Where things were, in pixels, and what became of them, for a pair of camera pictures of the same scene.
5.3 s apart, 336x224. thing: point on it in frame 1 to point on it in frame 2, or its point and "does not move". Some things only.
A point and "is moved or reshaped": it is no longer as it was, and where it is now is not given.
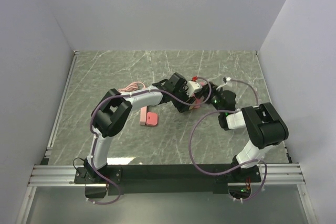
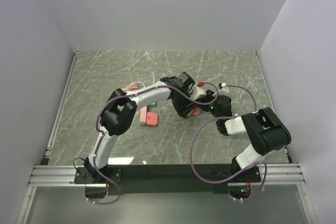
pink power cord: [132, 86] does not move
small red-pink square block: [151, 118] does not move
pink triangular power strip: [198, 101] is moved or reshaped
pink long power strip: [143, 116] does not move
